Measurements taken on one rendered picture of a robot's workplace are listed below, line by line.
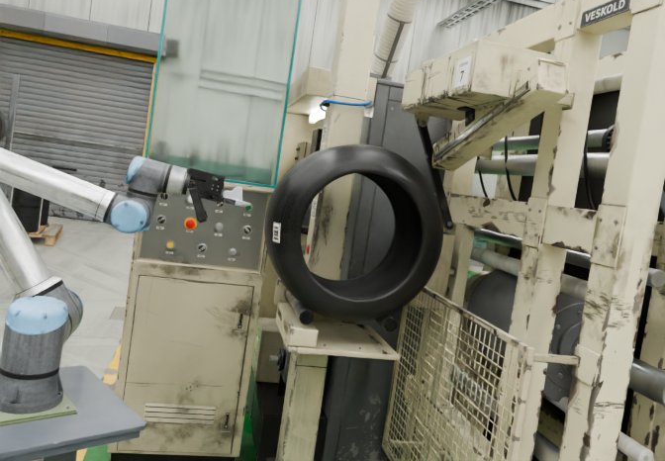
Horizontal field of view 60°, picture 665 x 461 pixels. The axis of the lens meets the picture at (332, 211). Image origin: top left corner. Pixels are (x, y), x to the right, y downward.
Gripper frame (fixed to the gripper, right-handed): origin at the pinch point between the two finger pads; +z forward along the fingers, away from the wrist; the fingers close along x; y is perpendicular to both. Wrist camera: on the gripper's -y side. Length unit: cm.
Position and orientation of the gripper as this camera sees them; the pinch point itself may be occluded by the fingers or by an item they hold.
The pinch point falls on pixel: (245, 205)
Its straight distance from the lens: 184.6
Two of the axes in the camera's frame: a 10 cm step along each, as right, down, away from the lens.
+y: 2.6, -9.7, -0.2
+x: -2.1, -0.8, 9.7
